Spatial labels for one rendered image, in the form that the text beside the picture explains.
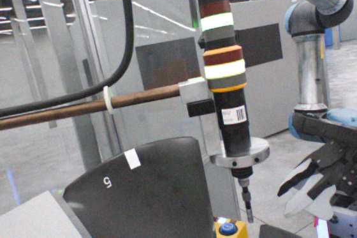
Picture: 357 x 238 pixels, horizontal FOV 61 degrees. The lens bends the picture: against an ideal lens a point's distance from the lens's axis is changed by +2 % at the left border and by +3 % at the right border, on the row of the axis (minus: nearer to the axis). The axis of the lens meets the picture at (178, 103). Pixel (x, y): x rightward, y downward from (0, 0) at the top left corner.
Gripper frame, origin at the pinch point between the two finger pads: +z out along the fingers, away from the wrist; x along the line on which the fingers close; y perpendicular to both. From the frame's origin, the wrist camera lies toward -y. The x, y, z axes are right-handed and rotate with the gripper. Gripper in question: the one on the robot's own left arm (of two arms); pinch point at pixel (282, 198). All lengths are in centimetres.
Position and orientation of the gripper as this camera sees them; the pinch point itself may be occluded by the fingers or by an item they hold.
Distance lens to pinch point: 58.7
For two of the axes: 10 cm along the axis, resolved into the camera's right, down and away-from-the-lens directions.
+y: 7.3, 6.8, -0.1
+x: 1.7, -1.7, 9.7
